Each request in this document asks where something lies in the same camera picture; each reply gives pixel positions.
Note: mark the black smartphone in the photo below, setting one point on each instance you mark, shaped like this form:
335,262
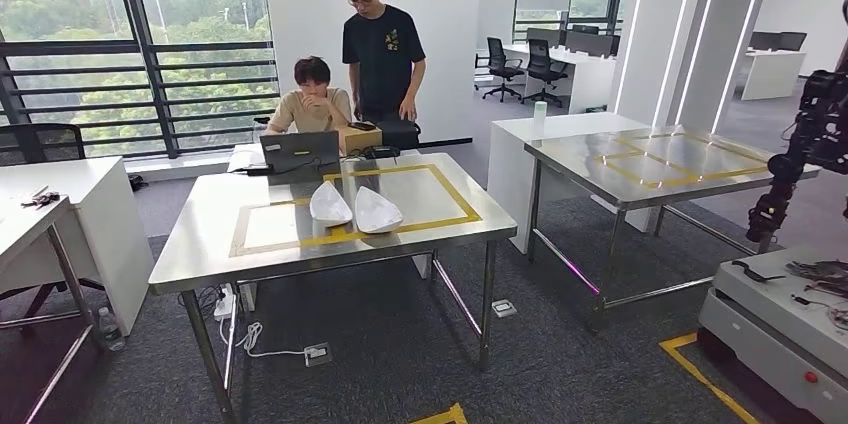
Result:
362,125

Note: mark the person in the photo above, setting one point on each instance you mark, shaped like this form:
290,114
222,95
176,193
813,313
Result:
311,106
384,50

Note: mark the small dark hand tools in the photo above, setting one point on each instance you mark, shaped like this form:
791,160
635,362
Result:
40,199

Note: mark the clear plastic bottle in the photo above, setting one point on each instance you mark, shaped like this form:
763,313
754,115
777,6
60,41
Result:
111,331

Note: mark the cardboard box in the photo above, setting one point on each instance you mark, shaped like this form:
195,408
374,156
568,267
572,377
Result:
361,141

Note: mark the steel workbench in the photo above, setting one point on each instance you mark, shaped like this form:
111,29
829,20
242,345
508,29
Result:
570,162
199,242

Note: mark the pale green cup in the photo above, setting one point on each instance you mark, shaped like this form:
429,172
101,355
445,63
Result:
540,111

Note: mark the spare black robot hand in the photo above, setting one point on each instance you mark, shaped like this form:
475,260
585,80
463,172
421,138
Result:
815,270

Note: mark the white curved car part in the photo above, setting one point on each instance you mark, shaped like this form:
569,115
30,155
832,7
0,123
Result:
330,206
378,212

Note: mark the white power strip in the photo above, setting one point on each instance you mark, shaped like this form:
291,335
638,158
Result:
225,305

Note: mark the black remote controller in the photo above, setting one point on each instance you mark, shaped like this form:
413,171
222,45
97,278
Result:
382,151

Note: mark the steel floor socket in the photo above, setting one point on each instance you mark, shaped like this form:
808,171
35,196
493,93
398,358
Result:
503,309
318,355

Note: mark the black bags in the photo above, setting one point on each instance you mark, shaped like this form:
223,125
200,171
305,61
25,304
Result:
136,182

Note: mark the grey laptop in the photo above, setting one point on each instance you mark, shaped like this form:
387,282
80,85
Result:
299,150

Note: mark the black carry case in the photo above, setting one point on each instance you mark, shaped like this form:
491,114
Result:
397,135

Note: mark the black office chair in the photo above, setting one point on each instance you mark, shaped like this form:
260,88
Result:
40,143
540,66
497,63

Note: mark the black window railing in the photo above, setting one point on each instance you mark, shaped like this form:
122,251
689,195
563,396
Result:
142,43

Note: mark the long white desk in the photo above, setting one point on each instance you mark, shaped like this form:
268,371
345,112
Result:
593,83

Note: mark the dark computer monitors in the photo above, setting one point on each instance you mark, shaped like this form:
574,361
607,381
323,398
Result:
778,41

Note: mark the steel frame table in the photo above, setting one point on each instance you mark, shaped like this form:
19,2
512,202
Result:
20,229

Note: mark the grey wheeled humanoid robot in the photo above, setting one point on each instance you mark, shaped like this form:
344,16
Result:
762,302

